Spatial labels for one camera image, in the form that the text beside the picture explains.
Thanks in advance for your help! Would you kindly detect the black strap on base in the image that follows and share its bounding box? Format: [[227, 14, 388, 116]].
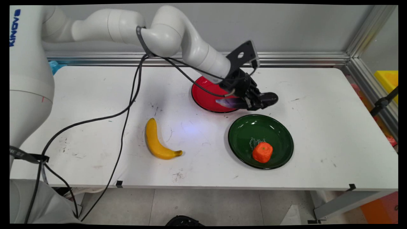
[[10, 146, 50, 164]]

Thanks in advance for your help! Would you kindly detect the grey table leg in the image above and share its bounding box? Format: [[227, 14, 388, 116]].
[[313, 190, 395, 220]]

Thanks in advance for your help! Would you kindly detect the yellow toy banana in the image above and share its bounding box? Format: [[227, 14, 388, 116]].
[[145, 118, 183, 160]]

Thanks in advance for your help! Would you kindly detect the green round plate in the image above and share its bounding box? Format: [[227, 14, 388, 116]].
[[228, 114, 294, 170]]

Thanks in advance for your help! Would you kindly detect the purple toy eggplant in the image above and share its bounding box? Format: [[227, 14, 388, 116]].
[[216, 92, 279, 109]]

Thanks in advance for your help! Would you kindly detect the red round plate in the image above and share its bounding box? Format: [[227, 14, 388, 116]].
[[191, 76, 243, 114]]

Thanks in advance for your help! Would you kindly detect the horizontal aluminium frame rail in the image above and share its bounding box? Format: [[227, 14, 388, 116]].
[[46, 52, 350, 67]]

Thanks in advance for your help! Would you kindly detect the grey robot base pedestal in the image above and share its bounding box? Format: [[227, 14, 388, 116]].
[[10, 179, 81, 225]]

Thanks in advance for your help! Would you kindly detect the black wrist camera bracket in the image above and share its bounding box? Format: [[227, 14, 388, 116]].
[[226, 40, 260, 69]]

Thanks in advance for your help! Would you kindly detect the black round floor object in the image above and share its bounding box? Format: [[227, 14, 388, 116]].
[[165, 215, 204, 226]]

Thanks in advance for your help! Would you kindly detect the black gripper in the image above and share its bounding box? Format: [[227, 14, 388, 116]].
[[219, 68, 269, 111]]

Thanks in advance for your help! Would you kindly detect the orange box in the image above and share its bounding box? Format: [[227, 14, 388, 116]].
[[360, 192, 398, 224]]

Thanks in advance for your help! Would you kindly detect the black cable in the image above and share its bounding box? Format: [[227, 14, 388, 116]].
[[79, 55, 237, 222], [41, 162, 79, 220], [25, 54, 230, 224]]

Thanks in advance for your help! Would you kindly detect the blue plastic item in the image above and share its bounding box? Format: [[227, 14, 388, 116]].
[[48, 60, 69, 75]]

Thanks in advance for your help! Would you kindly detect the upright aluminium frame post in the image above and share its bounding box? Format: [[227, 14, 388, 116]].
[[346, 5, 398, 58]]

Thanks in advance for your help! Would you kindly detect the black strap on elbow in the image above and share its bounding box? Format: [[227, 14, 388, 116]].
[[136, 26, 155, 58]]

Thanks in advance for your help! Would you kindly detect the orange fruit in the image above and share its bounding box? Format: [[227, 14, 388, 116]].
[[252, 142, 273, 163]]

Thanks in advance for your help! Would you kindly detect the yellow plastic box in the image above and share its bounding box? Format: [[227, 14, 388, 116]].
[[374, 70, 398, 105]]

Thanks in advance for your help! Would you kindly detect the slanted aluminium frame rail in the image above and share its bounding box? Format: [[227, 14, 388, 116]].
[[344, 57, 398, 140]]

